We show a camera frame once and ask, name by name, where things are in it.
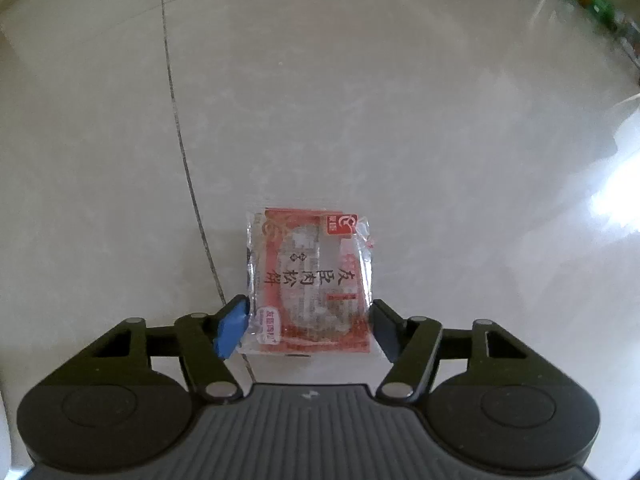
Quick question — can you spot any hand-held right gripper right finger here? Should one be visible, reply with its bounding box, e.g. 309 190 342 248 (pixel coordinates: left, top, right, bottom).
372 300 576 402

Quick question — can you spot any red snack packet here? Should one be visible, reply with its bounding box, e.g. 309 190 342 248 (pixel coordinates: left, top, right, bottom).
245 206 376 356

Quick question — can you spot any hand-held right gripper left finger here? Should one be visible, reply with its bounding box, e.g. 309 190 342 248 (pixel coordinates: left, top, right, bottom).
40 295 249 402

